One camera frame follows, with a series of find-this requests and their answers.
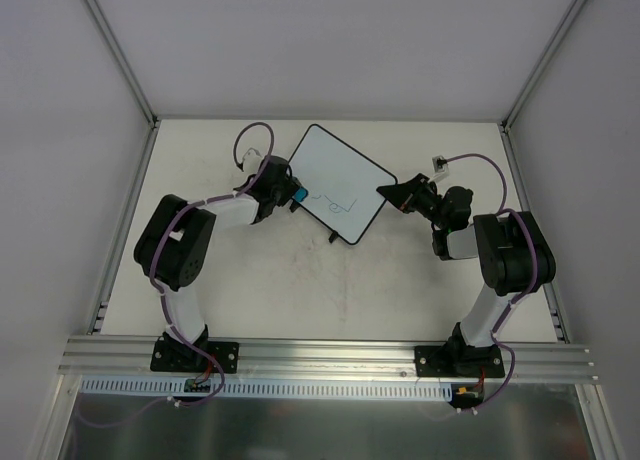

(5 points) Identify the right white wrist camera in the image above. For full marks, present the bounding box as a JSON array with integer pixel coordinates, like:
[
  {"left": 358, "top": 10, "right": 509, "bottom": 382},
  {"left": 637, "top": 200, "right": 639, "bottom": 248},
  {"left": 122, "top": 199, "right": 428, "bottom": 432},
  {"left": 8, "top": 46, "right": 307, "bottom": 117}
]
[{"left": 431, "top": 155, "right": 450, "bottom": 183}]

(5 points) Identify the aluminium frame post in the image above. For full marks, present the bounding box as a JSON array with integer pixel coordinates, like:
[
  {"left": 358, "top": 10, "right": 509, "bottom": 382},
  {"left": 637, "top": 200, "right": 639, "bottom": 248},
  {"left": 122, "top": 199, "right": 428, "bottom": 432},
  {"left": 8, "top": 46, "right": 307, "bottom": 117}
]
[
  {"left": 501, "top": 0, "right": 601, "bottom": 130},
  {"left": 74, "top": 0, "right": 160, "bottom": 127}
]

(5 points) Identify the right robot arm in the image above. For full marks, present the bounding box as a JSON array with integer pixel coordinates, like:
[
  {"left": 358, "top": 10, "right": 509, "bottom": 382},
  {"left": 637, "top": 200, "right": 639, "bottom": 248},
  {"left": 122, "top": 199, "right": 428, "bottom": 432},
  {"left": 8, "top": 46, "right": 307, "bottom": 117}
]
[{"left": 377, "top": 174, "right": 556, "bottom": 378}]

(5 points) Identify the right aluminium frame post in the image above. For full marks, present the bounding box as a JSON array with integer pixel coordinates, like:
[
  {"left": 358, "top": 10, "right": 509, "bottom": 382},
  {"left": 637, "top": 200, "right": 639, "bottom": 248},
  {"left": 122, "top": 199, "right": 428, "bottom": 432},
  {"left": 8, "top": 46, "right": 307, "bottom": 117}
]
[{"left": 501, "top": 0, "right": 601, "bottom": 130}]

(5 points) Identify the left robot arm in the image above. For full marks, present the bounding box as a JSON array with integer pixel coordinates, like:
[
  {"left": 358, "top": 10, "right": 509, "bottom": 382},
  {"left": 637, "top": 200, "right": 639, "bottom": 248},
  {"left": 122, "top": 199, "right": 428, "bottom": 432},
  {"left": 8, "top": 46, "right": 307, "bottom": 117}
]
[{"left": 134, "top": 156, "right": 308, "bottom": 373}]

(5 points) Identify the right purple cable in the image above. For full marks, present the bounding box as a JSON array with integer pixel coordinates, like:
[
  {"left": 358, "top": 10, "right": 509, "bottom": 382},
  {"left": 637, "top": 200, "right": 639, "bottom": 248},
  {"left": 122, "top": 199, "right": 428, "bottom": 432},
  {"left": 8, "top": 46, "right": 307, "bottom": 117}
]
[{"left": 442, "top": 154, "right": 544, "bottom": 416}]

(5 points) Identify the aluminium mounting rail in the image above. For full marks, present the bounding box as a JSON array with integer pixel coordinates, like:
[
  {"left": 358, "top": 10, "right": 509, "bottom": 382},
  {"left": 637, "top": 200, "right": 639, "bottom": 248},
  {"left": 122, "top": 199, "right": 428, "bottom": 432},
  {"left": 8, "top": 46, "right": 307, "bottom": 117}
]
[{"left": 57, "top": 335, "right": 600, "bottom": 384}]

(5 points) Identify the blue black whiteboard eraser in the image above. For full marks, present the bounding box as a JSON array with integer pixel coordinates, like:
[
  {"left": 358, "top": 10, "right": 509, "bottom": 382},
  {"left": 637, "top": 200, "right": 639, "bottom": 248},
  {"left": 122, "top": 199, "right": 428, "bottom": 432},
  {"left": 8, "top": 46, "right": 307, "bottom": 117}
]
[{"left": 293, "top": 187, "right": 308, "bottom": 203}]

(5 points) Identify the white whiteboard black frame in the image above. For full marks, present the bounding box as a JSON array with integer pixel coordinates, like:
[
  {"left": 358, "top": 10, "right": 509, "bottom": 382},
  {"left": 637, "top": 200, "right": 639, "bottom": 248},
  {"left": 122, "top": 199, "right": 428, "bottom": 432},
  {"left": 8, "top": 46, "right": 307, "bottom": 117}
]
[{"left": 289, "top": 124, "right": 398, "bottom": 245}]

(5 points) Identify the left aluminium frame post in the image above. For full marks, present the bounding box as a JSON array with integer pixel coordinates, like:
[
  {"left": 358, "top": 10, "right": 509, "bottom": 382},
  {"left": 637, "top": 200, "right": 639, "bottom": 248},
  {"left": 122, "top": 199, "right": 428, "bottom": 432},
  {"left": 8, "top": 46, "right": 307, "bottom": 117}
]
[{"left": 74, "top": 0, "right": 160, "bottom": 127}]

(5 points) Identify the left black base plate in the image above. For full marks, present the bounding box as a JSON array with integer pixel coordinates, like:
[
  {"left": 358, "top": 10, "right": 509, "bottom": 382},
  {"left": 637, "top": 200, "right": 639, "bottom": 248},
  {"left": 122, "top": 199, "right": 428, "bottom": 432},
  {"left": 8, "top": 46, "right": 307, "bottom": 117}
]
[{"left": 150, "top": 337, "right": 239, "bottom": 374}]

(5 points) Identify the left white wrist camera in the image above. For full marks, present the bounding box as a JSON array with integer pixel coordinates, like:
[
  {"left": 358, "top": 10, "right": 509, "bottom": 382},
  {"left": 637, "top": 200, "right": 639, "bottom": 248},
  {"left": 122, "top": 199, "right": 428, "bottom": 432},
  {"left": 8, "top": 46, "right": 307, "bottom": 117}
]
[{"left": 240, "top": 148, "right": 264, "bottom": 174}]

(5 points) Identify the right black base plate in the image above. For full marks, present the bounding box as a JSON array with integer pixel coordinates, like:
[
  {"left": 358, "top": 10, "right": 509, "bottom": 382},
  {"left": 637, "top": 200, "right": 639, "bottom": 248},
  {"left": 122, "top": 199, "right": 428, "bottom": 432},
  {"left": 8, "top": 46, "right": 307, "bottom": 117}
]
[{"left": 414, "top": 344, "right": 505, "bottom": 379}]

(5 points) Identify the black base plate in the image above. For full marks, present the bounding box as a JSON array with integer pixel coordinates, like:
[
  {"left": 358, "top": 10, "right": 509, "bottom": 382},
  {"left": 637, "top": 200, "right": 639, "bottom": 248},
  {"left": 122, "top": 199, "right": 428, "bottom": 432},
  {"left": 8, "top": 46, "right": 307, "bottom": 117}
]
[
  {"left": 414, "top": 344, "right": 505, "bottom": 379},
  {"left": 150, "top": 337, "right": 239, "bottom": 374}
]

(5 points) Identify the white slotted cable duct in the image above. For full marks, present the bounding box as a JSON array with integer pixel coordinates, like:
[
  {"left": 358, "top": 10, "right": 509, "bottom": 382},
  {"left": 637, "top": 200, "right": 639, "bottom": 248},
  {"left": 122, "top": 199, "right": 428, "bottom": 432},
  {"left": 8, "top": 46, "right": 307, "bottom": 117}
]
[{"left": 79, "top": 375, "right": 453, "bottom": 402}]

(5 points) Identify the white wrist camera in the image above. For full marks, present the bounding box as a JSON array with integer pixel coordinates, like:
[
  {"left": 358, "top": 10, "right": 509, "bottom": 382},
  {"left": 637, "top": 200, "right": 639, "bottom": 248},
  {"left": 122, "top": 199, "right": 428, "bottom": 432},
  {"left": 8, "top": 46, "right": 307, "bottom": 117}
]
[
  {"left": 431, "top": 155, "right": 450, "bottom": 183},
  {"left": 240, "top": 148, "right": 264, "bottom": 174}
]

